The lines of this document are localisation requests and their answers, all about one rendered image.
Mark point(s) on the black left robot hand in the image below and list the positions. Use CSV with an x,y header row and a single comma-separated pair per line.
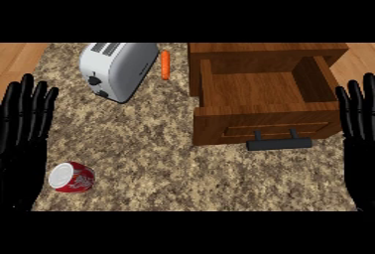
x,y
22,139

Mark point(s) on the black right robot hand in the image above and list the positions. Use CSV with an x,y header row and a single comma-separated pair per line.
x,y
360,145

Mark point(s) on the red soda can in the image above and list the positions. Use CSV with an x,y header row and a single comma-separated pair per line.
x,y
71,177

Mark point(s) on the orange carrot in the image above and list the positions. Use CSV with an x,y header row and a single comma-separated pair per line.
x,y
165,64

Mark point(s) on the brown wooden drawer cabinet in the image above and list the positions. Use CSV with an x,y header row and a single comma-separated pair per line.
x,y
266,54

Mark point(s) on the brown wooden drawer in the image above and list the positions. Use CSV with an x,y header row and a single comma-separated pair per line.
x,y
266,105

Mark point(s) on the silver toaster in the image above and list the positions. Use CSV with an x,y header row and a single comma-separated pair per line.
x,y
115,70

